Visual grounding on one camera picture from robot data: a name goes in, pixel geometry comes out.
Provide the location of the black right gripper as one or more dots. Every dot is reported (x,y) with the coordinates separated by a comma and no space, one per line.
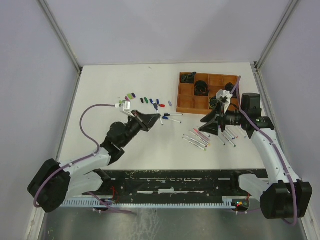
(213,127)

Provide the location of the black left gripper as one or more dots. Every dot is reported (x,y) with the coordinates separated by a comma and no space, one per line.
(145,127)

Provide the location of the pink highlighter pen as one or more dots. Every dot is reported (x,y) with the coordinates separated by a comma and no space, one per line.
(201,135)

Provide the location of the magenta capped marker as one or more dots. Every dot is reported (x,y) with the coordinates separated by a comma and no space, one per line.
(195,141)

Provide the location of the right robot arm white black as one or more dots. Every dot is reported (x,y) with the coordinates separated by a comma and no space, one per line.
(285,196)

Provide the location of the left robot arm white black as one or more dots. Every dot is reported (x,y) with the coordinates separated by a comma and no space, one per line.
(56,182)

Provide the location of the white marker black cap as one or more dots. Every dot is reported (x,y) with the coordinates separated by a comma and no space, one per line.
(173,114)

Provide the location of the orange wooden compartment tray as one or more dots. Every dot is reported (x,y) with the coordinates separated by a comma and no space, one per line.
(195,90)

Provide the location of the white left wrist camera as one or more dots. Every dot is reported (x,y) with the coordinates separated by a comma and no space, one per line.
(124,107)

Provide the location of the white slotted cable duct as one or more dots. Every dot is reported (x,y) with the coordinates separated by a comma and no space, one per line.
(91,202)

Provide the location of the aluminium frame post right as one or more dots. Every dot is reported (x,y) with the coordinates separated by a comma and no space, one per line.
(282,23)

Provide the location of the aluminium frame post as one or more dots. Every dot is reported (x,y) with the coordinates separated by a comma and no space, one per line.
(43,4)
(282,23)

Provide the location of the aluminium frame post left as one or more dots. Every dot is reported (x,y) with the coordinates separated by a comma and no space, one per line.
(43,4)

